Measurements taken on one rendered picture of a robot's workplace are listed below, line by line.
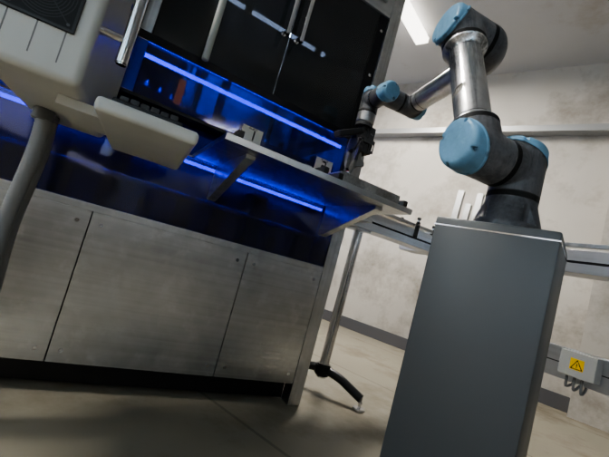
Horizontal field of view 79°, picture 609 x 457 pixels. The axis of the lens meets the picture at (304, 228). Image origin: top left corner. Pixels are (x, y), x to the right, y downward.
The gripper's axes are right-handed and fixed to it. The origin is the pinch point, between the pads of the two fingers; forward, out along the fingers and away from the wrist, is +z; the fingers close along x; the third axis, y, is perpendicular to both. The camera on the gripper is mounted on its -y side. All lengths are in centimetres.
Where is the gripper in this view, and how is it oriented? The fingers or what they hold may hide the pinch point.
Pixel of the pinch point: (347, 169)
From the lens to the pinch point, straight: 148.9
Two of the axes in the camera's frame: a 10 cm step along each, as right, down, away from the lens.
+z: -2.6, 9.6, -0.9
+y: 8.4, 2.7, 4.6
